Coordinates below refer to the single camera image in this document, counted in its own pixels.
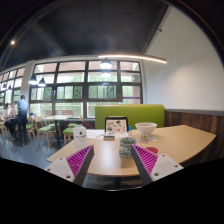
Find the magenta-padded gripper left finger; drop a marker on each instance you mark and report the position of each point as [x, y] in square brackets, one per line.
[59, 167]

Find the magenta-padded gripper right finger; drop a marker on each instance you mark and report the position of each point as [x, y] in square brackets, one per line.
[165, 165]

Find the flat round red coaster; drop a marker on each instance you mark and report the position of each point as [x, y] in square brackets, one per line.
[152, 149]

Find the white drink bottle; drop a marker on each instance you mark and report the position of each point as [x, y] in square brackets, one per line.
[80, 138]

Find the wooden chairs with green seats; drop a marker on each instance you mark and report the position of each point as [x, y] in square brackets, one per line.
[45, 129]

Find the white bowl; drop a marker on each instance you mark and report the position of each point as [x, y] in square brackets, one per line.
[145, 127]

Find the black and white patterned cup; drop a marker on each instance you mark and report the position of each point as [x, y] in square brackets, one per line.
[126, 148]

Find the white paper sheet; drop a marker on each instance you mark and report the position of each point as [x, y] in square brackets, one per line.
[95, 133]

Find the round wooden dining table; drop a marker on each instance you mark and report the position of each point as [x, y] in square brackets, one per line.
[58, 117]

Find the green upholstered bench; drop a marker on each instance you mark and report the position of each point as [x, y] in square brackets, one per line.
[140, 115]

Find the small dark flat box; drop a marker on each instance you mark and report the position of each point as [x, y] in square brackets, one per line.
[109, 137]

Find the black framed picture stand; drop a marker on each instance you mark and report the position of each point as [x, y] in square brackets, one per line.
[116, 126]

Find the person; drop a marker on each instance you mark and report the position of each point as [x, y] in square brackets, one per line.
[22, 115]
[8, 120]

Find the long curved ceiling light bar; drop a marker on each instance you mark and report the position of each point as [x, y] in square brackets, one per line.
[143, 58]

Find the black pendant lamps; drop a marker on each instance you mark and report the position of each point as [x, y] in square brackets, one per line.
[106, 64]

